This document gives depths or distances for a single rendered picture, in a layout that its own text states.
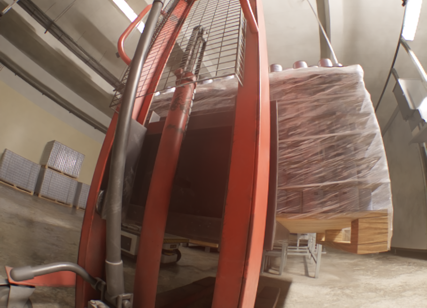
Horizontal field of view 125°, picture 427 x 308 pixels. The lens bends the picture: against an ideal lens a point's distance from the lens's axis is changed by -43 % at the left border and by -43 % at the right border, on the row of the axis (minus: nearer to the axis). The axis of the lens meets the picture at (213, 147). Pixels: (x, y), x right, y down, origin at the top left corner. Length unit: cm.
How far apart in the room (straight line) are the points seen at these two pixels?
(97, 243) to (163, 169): 41
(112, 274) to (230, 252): 27
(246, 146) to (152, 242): 33
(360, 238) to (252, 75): 53
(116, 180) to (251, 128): 31
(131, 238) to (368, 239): 189
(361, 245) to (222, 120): 57
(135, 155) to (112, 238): 40
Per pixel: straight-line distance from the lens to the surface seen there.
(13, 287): 77
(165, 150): 56
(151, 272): 55
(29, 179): 730
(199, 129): 66
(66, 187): 780
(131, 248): 206
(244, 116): 44
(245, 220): 37
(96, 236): 78
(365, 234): 60
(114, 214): 44
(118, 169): 44
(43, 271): 50
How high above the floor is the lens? 53
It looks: 22 degrees up
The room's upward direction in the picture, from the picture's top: 8 degrees clockwise
